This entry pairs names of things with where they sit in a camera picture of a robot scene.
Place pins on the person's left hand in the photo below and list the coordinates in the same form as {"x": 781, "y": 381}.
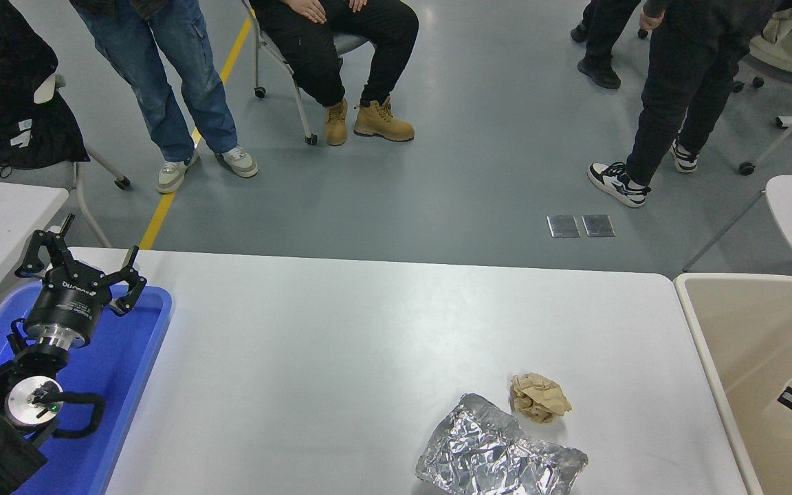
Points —
{"x": 357, "y": 5}

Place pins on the person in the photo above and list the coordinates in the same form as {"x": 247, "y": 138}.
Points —
{"x": 685, "y": 89}
{"x": 313, "y": 62}
{"x": 602, "y": 41}
{"x": 162, "y": 89}

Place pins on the silver floor plate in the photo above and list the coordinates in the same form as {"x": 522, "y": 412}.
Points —
{"x": 599, "y": 225}
{"x": 562, "y": 227}

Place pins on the tan paper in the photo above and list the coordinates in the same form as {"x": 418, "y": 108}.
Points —
{"x": 540, "y": 399}

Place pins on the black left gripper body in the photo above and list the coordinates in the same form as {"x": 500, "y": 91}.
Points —
{"x": 66, "y": 302}

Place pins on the large pale bin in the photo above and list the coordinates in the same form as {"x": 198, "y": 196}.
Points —
{"x": 746, "y": 330}

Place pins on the grey chair with castors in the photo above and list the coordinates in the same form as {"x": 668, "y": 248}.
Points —
{"x": 272, "y": 45}

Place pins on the black coat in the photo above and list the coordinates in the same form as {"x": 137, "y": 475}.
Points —
{"x": 59, "y": 144}

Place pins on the blue plastic tray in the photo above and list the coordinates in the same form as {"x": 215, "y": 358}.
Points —
{"x": 117, "y": 385}

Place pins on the silver foil tray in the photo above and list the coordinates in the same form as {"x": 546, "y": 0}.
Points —
{"x": 485, "y": 454}

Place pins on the grey chair with armrest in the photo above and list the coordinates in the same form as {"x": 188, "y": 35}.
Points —
{"x": 25, "y": 177}

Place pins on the person's right hand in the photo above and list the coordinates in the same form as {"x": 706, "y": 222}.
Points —
{"x": 308, "y": 10}

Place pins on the person's hand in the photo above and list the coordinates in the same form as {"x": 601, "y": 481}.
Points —
{"x": 652, "y": 19}

